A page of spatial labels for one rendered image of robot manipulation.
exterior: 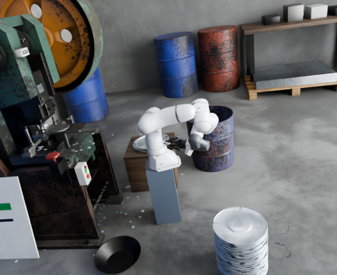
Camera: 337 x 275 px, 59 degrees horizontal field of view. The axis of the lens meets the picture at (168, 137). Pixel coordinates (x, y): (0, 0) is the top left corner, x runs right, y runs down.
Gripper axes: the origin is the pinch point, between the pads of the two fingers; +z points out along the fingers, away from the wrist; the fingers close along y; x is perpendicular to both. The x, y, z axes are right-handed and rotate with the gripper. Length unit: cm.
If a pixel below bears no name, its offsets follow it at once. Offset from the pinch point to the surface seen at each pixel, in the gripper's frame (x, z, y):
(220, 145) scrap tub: -29.0, -34.0, -15.7
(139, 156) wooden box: 19.3, 14.8, -3.9
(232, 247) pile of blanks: 73, -82, -18
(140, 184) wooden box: 21.1, 20.5, -30.4
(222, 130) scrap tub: -30.4, -36.9, -1.8
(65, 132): 67, 28, 40
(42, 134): 74, 42, 41
